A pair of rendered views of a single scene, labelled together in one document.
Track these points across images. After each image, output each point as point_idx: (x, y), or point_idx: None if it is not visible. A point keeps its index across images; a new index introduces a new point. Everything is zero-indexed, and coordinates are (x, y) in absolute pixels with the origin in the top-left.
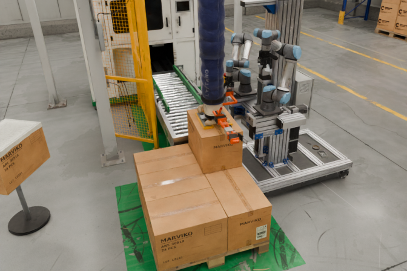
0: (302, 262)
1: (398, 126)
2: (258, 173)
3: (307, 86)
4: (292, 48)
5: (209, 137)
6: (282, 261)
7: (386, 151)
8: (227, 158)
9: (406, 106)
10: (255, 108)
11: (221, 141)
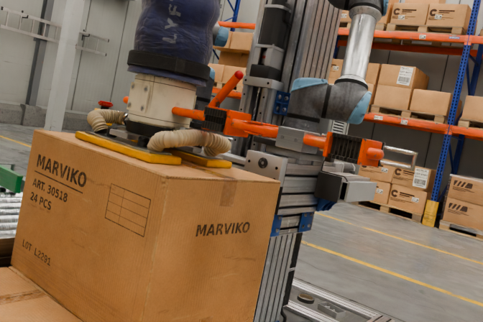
0: None
1: (366, 273)
2: None
3: (343, 123)
4: None
5: (192, 180)
6: None
7: (389, 310)
8: (223, 288)
9: (346, 247)
10: (268, 139)
11: (224, 210)
